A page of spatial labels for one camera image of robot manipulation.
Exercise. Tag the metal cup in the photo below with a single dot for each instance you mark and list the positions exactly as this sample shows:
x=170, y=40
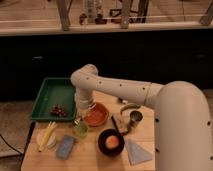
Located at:
x=135, y=118

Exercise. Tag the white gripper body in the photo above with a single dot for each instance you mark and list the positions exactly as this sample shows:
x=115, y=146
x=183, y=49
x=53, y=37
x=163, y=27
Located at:
x=84, y=101

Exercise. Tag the blue sponge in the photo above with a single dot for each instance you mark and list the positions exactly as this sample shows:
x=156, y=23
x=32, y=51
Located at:
x=65, y=147

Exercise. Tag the yellow banana toy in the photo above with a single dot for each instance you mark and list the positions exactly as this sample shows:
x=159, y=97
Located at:
x=47, y=134

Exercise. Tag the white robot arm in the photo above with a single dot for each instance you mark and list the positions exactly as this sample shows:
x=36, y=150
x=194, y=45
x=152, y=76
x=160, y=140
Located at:
x=183, y=138

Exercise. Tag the white plate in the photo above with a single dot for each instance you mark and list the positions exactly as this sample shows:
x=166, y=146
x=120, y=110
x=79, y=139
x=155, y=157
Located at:
x=51, y=142

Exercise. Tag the black spatula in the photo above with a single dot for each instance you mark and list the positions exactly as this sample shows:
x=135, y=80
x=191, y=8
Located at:
x=120, y=125

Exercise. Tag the orange fruit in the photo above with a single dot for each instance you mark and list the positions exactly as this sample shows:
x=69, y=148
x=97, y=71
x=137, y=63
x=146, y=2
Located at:
x=112, y=142

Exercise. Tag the black bowl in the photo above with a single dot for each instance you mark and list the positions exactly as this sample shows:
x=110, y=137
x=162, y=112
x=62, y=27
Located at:
x=102, y=139

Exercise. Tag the green plastic cup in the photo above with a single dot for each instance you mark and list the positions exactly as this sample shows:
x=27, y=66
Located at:
x=81, y=129

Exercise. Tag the blue grey cloth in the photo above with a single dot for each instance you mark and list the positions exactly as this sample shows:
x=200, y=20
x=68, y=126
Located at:
x=137, y=154

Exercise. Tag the green pepper toy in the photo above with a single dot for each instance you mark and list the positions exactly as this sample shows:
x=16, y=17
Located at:
x=129, y=106

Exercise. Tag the orange bowl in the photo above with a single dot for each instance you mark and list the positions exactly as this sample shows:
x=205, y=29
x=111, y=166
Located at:
x=97, y=115

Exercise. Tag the dark grape bunch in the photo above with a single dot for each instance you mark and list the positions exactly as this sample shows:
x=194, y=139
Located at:
x=58, y=111

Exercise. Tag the green plastic tray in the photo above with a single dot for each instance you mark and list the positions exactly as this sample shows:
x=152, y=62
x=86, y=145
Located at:
x=54, y=92

